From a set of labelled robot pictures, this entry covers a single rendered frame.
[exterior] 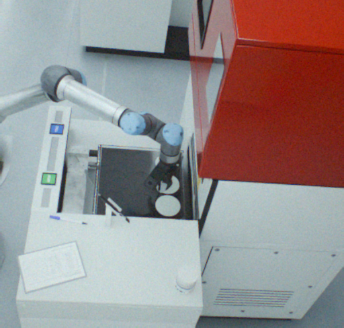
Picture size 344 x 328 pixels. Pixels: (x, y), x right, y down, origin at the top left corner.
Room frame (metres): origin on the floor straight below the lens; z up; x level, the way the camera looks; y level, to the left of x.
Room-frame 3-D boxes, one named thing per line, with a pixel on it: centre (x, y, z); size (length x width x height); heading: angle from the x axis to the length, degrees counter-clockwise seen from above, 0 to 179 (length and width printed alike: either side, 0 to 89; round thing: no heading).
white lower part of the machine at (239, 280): (1.60, -0.42, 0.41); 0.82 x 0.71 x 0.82; 10
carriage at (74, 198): (1.24, 0.36, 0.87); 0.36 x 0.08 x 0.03; 10
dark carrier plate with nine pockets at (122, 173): (1.31, 0.10, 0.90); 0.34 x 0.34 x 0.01; 10
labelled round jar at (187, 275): (0.85, -0.13, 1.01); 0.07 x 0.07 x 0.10
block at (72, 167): (1.32, 0.37, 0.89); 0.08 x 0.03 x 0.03; 100
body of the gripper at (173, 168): (1.30, 0.01, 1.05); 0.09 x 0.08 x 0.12; 153
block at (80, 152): (1.40, 0.38, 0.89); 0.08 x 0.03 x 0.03; 100
